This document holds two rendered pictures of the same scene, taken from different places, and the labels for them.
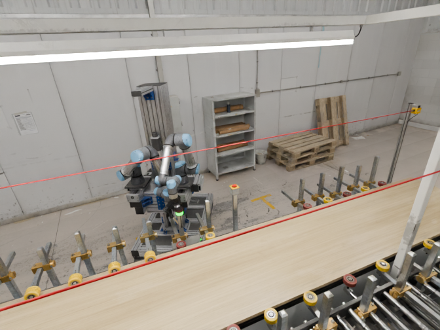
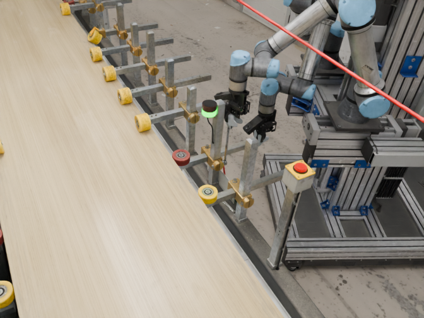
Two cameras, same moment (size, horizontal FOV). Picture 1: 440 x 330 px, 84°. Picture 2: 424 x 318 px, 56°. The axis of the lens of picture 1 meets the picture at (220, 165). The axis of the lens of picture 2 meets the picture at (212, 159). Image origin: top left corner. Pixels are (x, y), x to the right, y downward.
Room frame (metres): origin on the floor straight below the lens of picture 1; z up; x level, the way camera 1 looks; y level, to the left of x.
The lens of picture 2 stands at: (1.40, -0.98, 2.05)
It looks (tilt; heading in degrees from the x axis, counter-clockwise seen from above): 41 degrees down; 78
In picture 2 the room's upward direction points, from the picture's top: 5 degrees clockwise
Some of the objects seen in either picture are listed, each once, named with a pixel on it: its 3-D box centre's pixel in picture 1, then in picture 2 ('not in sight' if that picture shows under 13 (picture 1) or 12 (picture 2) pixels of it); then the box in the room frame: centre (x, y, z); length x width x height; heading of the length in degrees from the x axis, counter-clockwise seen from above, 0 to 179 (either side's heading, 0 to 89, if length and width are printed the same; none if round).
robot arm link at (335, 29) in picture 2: (134, 168); (330, 34); (2.38, 0.92, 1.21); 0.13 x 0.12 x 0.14; 145
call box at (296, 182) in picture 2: (234, 190); (298, 177); (1.86, -0.11, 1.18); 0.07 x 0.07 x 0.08; 20
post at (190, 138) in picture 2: (152, 243); (190, 127); (1.60, 0.60, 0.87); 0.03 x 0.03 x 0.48; 20
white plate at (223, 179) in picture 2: (186, 241); (221, 178); (1.72, 0.34, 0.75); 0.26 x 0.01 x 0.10; 110
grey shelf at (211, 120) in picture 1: (230, 135); not in sight; (4.59, -0.24, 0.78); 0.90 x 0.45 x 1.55; 114
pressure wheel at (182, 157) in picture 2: (181, 249); (180, 163); (1.53, 0.35, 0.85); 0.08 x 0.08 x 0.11
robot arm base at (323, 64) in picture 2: (137, 178); (327, 55); (2.39, 0.91, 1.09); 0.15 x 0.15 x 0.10
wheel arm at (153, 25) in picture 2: (4, 270); (131, 29); (1.32, 1.60, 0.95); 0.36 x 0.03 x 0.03; 20
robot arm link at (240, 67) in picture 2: (171, 186); (240, 65); (1.77, 0.41, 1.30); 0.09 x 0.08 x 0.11; 168
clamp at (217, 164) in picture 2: (179, 237); (211, 158); (1.68, 0.38, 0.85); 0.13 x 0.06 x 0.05; 110
